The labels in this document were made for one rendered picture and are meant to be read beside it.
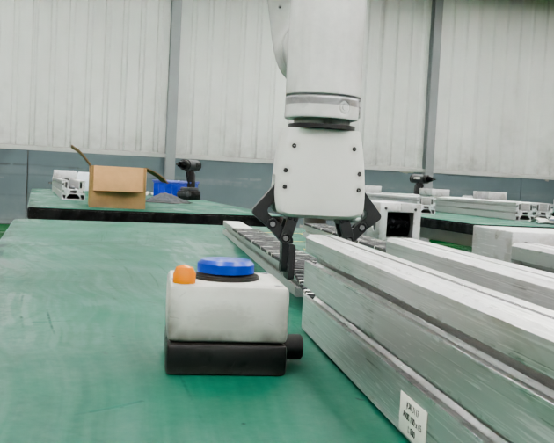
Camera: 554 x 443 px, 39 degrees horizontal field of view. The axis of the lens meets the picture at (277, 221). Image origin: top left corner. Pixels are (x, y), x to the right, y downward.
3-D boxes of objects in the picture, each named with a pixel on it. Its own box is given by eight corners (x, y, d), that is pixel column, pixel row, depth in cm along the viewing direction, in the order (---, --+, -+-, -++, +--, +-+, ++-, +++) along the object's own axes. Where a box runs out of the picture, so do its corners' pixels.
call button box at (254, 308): (164, 348, 59) (167, 265, 59) (290, 351, 61) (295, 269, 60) (164, 375, 51) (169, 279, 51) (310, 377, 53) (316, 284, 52)
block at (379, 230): (355, 243, 176) (358, 199, 175) (404, 244, 177) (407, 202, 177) (367, 246, 166) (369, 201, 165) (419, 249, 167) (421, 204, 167)
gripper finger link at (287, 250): (292, 218, 89) (288, 276, 90) (264, 217, 89) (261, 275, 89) (297, 220, 86) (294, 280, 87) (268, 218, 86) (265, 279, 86)
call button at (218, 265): (194, 281, 57) (196, 254, 57) (250, 283, 58) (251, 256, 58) (198, 289, 53) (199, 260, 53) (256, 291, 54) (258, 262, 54)
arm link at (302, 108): (353, 105, 92) (352, 130, 93) (280, 99, 91) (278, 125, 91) (373, 98, 84) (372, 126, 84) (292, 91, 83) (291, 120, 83)
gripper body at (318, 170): (357, 122, 92) (352, 217, 93) (272, 117, 91) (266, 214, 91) (375, 118, 85) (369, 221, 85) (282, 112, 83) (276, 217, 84)
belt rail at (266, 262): (222, 233, 184) (223, 221, 184) (239, 234, 184) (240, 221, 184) (295, 296, 89) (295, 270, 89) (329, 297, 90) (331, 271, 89)
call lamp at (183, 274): (172, 280, 53) (172, 263, 53) (194, 281, 53) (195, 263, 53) (172, 283, 51) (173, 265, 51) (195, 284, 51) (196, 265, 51)
